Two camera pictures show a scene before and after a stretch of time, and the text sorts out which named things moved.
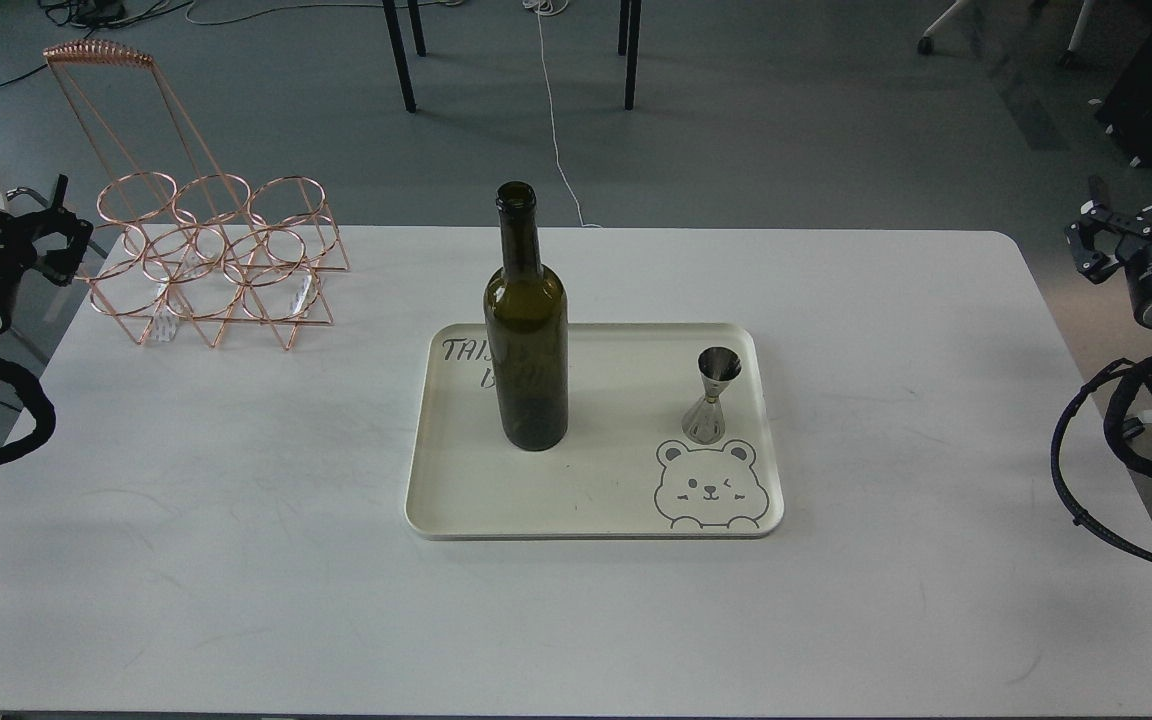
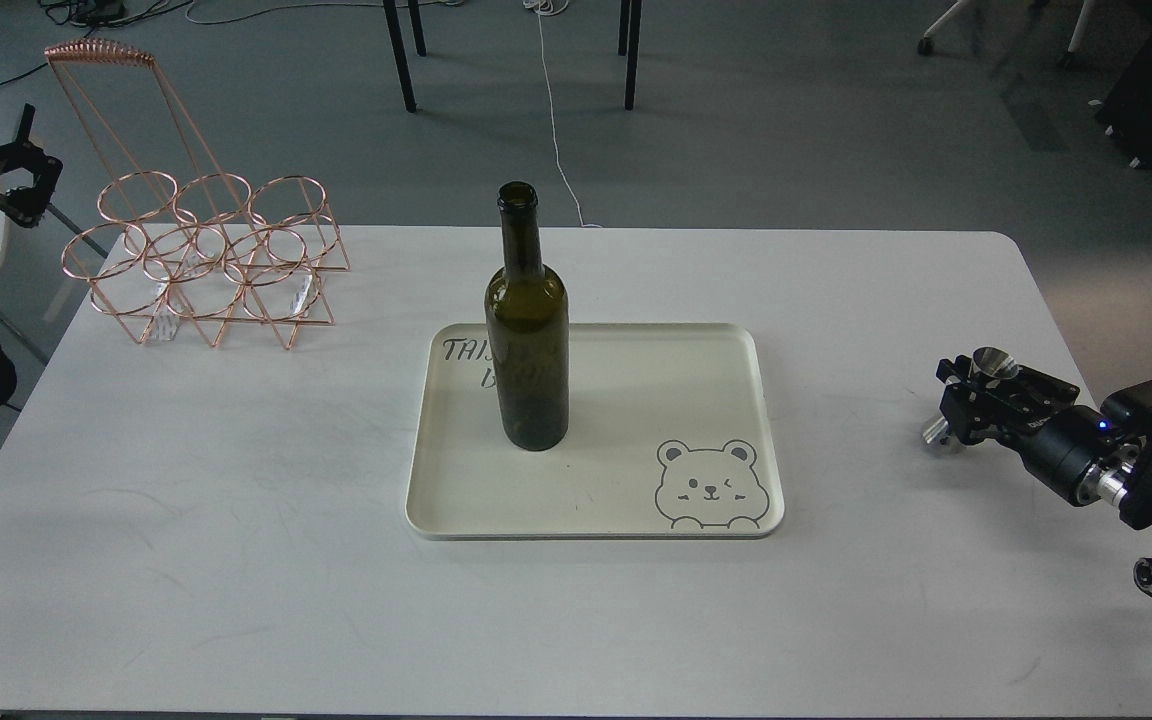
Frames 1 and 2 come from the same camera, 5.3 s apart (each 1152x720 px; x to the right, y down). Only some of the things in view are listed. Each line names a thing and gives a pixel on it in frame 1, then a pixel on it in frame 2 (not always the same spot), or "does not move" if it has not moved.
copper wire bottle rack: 186,242 does not move
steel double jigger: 705,422 to 988,365
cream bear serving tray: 625,468 does not move
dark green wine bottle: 527,330 does not move
